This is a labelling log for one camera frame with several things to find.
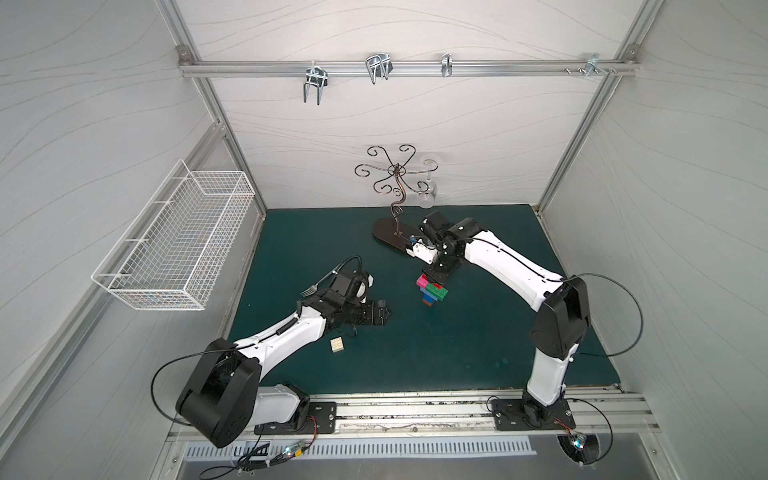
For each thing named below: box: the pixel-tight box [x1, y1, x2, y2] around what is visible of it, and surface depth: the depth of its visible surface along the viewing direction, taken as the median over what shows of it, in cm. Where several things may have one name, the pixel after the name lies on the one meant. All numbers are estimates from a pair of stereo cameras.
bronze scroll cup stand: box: [354, 145, 439, 248], surface depth 92 cm
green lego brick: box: [426, 282, 449, 301], surface depth 88 cm
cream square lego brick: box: [330, 336, 345, 353], surface depth 86 cm
